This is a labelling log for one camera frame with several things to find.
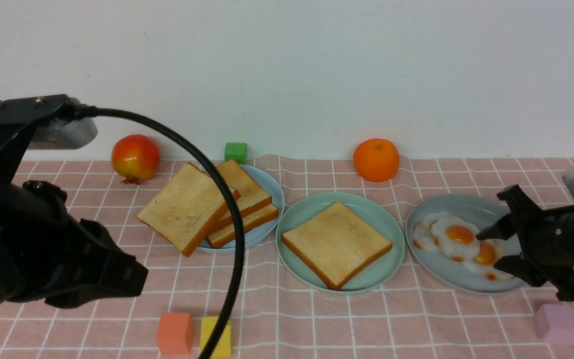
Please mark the orange fruit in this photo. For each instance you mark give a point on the orange fruit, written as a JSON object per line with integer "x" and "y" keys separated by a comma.
{"x": 376, "y": 160}

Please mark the fried egg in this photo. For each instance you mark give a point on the fried egg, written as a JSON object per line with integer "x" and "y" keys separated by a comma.
{"x": 483, "y": 263}
{"x": 455, "y": 238}
{"x": 422, "y": 235}

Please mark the green cube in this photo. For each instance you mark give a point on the green cube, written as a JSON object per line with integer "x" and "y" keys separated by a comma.
{"x": 236, "y": 151}

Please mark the red yellow pomegranate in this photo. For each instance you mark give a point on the red yellow pomegranate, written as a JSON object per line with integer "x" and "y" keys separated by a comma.
{"x": 135, "y": 158}

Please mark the teal green centre plate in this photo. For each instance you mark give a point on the teal green centre plate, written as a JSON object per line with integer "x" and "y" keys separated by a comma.
{"x": 374, "y": 215}

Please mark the toast slice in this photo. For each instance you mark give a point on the toast slice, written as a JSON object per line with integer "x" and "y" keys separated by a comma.
{"x": 186, "y": 209}
{"x": 253, "y": 196}
{"x": 226, "y": 235}
{"x": 336, "y": 244}

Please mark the grey blue egg plate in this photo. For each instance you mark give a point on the grey blue egg plate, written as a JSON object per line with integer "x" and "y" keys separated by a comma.
{"x": 481, "y": 213}

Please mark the light blue bread plate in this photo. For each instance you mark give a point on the light blue bread plate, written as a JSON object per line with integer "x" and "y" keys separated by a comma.
{"x": 253, "y": 237}

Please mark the yellow cube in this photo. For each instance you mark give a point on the yellow cube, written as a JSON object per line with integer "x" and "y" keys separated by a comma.
{"x": 223, "y": 348}

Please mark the pink cube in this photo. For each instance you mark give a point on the pink cube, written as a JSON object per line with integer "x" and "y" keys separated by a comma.
{"x": 555, "y": 324}

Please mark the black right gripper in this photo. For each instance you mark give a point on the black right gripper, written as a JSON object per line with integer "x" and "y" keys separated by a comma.
{"x": 546, "y": 240}

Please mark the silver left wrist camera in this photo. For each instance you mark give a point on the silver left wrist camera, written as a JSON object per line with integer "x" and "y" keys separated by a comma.
{"x": 64, "y": 132}

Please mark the orange cube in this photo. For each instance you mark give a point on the orange cube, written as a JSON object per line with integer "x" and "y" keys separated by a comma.
{"x": 175, "y": 334}

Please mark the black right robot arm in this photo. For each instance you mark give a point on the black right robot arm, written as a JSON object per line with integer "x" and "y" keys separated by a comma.
{"x": 546, "y": 239}

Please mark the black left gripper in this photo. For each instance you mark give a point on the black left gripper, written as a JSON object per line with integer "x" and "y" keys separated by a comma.
{"x": 46, "y": 254}

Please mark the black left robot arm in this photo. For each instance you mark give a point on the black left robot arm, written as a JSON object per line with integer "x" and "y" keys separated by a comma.
{"x": 14, "y": 140}

